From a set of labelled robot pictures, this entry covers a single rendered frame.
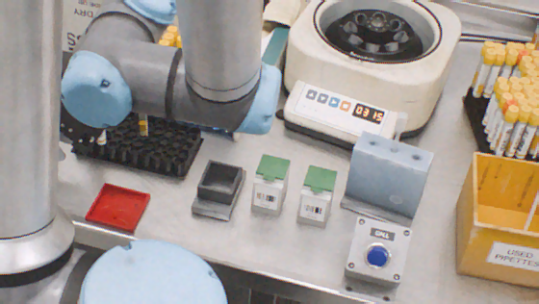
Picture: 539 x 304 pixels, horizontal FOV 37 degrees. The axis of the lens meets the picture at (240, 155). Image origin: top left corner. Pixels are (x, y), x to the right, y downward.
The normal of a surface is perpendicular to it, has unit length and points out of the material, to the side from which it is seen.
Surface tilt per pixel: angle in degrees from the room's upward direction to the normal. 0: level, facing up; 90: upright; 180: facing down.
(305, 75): 90
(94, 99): 92
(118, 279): 10
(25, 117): 80
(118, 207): 0
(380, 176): 90
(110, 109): 92
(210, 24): 113
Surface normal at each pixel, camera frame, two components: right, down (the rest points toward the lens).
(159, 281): 0.20, -0.65
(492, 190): -0.20, 0.67
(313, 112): -0.13, -0.39
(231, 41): 0.22, 0.89
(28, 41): 0.61, 0.44
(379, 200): -0.41, 0.62
